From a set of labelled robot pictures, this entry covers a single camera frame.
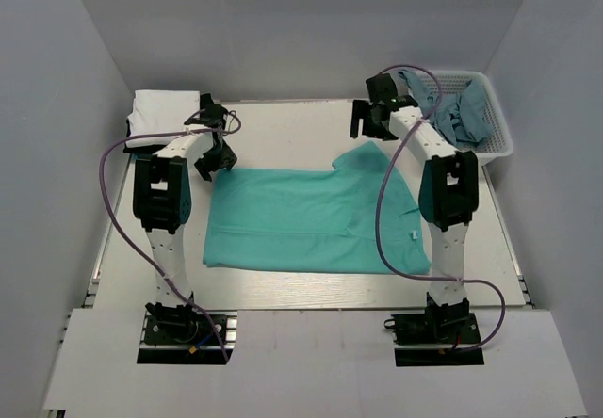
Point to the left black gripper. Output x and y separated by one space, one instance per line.
228 159

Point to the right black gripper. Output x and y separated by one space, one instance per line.
360 111

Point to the teal green t shirt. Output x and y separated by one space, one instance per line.
317 221

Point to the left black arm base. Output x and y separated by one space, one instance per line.
192 344

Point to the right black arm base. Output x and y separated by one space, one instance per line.
415 345

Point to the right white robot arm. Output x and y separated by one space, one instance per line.
448 194

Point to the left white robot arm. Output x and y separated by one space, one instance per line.
162 199

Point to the folded black t shirt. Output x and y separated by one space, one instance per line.
205 100

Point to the grey blue crumpled t shirt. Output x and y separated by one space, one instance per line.
460 117

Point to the white plastic basket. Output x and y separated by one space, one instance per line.
497 145

